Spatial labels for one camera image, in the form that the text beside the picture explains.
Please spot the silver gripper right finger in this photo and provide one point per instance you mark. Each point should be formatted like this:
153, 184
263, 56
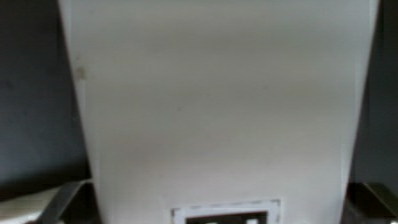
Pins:
373, 202

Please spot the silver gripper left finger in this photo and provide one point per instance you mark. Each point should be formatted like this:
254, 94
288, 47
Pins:
69, 209

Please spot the white cabinet body box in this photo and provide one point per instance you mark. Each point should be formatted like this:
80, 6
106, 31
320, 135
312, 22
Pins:
21, 209

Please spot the white cabinet top block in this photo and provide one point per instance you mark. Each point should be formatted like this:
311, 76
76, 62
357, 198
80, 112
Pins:
218, 85

